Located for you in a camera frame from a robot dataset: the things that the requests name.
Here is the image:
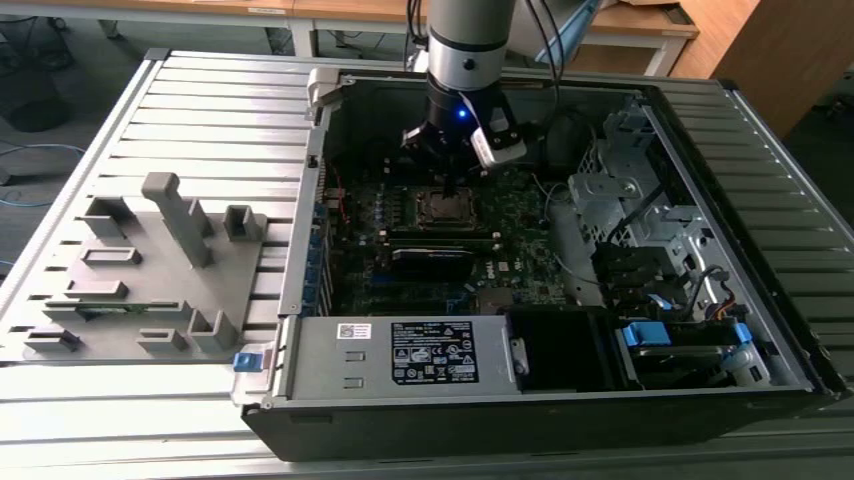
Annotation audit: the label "green motherboard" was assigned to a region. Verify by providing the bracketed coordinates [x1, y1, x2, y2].
[318, 164, 581, 319]

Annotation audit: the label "thin white wire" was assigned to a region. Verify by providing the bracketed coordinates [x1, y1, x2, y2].
[552, 249, 601, 287]

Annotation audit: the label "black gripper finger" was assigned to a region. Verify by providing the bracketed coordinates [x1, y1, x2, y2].
[399, 125, 455, 200]
[449, 149, 479, 199]

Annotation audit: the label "black CPU socket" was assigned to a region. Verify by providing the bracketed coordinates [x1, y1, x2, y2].
[413, 185, 485, 232]

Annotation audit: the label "pale blue teach pendant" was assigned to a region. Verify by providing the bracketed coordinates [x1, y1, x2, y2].
[536, 0, 601, 64]

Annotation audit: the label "wooden desk white frame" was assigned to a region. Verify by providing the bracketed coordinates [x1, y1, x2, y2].
[0, 0, 298, 39]
[292, 0, 700, 77]

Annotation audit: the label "coloured power wires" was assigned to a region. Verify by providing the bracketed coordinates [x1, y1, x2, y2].
[692, 264, 745, 324]

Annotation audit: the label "thin grey wire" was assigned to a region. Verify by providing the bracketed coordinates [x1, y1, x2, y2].
[540, 182, 576, 224]

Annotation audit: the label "wooden cabinet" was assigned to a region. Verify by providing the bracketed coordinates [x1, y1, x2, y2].
[669, 0, 854, 136]

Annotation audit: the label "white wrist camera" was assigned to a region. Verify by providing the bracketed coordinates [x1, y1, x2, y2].
[469, 99, 528, 169]

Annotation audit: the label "green RAM stick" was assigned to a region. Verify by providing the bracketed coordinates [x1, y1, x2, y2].
[76, 302, 181, 319]

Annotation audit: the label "thick black cable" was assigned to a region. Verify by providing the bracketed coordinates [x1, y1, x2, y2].
[543, 107, 599, 174]

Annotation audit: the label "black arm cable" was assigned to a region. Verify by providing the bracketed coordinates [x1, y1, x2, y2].
[524, 0, 563, 129]

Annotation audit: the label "black graphics card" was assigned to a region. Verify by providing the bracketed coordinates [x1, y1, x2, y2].
[389, 247, 479, 281]

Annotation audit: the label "metal socket cover frame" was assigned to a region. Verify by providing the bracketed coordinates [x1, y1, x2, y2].
[419, 188, 480, 225]

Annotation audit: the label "grey plastic parts rack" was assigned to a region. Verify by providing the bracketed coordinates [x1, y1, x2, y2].
[18, 172, 272, 361]

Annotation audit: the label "hard disk in blue carrier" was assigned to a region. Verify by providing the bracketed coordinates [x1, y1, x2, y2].
[616, 319, 755, 390]

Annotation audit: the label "black rating label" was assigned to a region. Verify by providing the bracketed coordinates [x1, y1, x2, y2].
[389, 321, 480, 385]

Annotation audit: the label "silver metal drive cage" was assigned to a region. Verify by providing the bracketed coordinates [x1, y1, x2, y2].
[565, 104, 735, 311]

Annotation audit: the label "silver power supply unit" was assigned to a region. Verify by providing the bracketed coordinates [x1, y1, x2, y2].
[285, 314, 521, 401]

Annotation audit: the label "black PC case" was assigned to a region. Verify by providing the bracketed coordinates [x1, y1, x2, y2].
[229, 67, 854, 464]

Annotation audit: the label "black RAM slot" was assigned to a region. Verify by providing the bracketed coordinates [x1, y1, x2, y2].
[387, 235, 500, 247]
[385, 227, 499, 238]

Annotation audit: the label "blue floor cable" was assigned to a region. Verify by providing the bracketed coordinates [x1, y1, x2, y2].
[0, 142, 88, 161]

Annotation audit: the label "black round floor object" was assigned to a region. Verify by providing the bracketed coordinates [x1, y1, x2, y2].
[2, 97, 72, 134]

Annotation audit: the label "brown chipset heatsink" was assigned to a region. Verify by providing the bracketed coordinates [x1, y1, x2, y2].
[476, 288, 515, 315]

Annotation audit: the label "silver topped CPU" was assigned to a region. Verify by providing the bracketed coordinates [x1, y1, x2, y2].
[429, 193, 469, 222]

